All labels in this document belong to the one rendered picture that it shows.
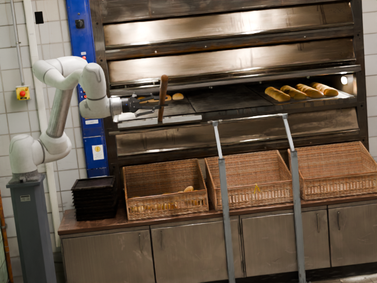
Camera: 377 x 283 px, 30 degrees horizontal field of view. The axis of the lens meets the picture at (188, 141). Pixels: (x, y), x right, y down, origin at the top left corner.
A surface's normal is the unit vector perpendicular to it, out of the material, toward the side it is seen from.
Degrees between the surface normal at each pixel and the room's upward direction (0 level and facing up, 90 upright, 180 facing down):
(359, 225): 89
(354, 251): 90
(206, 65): 70
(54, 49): 90
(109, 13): 90
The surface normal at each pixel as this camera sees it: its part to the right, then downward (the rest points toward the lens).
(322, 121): 0.04, -0.17
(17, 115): 0.07, 0.18
